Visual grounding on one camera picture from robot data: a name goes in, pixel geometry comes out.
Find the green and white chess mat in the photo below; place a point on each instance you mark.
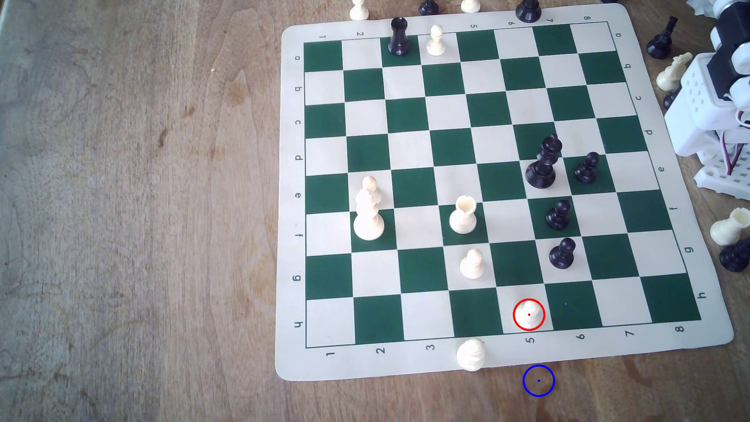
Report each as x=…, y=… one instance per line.
x=410, y=149

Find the black pawn chess piece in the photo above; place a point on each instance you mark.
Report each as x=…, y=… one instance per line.
x=562, y=255
x=587, y=169
x=558, y=217

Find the white knight chess piece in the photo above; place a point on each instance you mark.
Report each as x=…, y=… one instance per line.
x=470, y=356
x=672, y=73

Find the white king chess piece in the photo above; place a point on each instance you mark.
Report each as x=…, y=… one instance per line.
x=368, y=220

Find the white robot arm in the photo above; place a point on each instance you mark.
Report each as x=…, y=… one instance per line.
x=700, y=99

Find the white pawn chess piece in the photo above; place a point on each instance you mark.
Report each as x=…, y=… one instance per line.
x=435, y=42
x=471, y=265
x=529, y=312

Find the white rook chess piece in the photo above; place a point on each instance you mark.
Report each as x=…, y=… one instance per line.
x=728, y=227
x=463, y=217

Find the black bishop chess piece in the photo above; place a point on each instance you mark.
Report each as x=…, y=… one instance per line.
x=661, y=42

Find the black queen chess piece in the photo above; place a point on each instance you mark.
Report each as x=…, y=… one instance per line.
x=542, y=167

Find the white crumpled paper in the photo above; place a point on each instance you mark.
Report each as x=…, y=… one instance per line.
x=698, y=6

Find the black rook chess piece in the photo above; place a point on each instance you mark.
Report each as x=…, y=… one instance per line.
x=399, y=38

